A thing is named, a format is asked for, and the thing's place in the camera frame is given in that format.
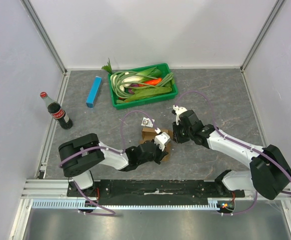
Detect brown cardboard box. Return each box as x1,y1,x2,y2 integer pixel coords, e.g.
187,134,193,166
138,127,174,163

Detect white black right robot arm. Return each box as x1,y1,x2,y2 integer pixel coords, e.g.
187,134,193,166
172,105,291,200

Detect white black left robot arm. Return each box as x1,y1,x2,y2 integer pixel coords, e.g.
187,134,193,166
58,132,171,197

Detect blue rectangular box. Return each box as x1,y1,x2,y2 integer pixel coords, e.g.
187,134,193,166
85,76,103,108

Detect small white sticker packet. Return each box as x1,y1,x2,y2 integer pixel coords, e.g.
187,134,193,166
141,117,155,128

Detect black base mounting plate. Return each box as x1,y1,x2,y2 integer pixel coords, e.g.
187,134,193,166
66,178,246,206

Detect orange carrot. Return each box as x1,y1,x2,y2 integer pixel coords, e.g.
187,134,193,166
144,78,162,86

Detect green plastic crate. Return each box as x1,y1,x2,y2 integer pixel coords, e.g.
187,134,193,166
102,62,178,110

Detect large green leaf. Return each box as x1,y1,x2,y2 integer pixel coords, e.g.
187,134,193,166
124,86,172,103

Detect green bok choy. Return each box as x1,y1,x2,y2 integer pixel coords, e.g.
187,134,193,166
136,67,162,78

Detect green long beans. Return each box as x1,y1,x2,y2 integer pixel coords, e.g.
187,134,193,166
110,70,174,104

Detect cola glass bottle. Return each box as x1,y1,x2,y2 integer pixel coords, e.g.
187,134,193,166
40,91,73,130

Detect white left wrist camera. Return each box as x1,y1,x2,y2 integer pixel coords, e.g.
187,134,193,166
154,128,171,151

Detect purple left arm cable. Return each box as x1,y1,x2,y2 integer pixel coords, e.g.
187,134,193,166
58,109,161,169

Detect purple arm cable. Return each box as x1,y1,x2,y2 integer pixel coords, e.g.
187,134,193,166
58,109,161,169
172,90,291,195

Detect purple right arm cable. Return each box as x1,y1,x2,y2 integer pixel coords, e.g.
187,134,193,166
172,90,291,195

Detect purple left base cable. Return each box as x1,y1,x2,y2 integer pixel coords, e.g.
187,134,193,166
71,181,117,216

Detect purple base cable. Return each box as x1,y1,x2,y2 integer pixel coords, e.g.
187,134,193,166
71,181,117,216
216,191,259,217

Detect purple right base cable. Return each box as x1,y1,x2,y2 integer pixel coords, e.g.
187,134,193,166
216,191,259,217

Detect light blue cable duct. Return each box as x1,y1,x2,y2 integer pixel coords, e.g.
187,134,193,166
32,197,224,210

